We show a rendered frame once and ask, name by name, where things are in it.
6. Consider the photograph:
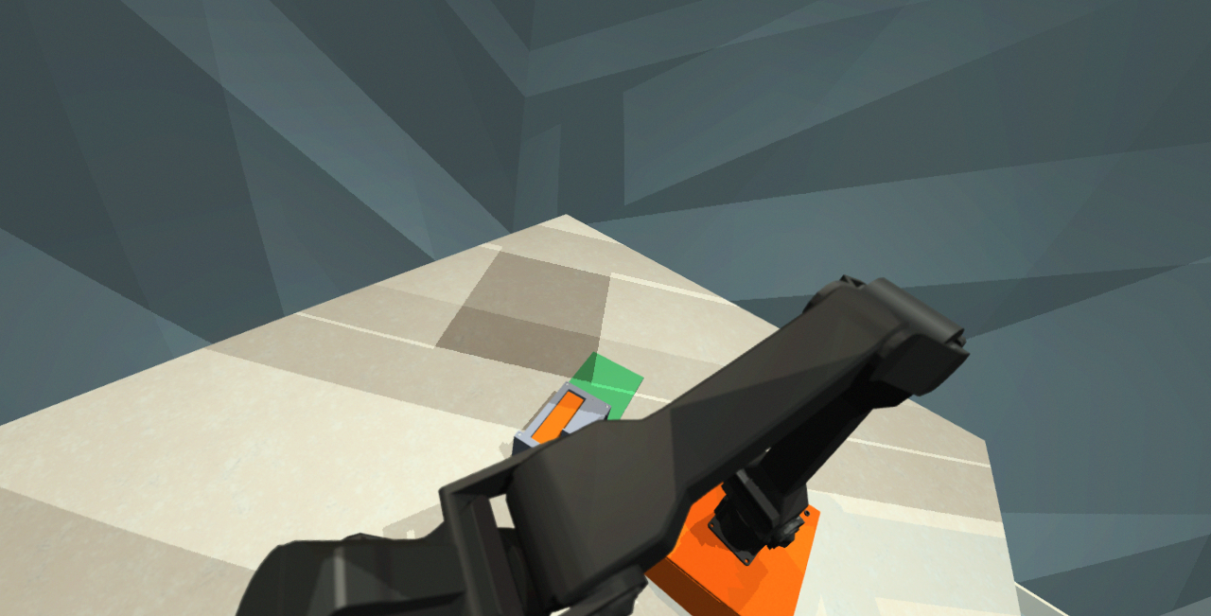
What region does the orange l-shaped part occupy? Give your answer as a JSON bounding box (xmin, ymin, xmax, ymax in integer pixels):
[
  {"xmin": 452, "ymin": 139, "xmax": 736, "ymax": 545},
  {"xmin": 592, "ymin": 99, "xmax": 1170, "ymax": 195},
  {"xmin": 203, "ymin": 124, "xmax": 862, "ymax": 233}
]
[{"xmin": 532, "ymin": 392, "xmax": 582, "ymax": 444}]

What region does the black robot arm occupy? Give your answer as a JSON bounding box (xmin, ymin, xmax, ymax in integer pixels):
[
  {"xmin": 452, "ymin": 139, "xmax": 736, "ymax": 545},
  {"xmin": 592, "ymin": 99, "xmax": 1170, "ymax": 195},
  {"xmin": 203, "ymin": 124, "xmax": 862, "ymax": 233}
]
[{"xmin": 235, "ymin": 274, "xmax": 971, "ymax": 616}]

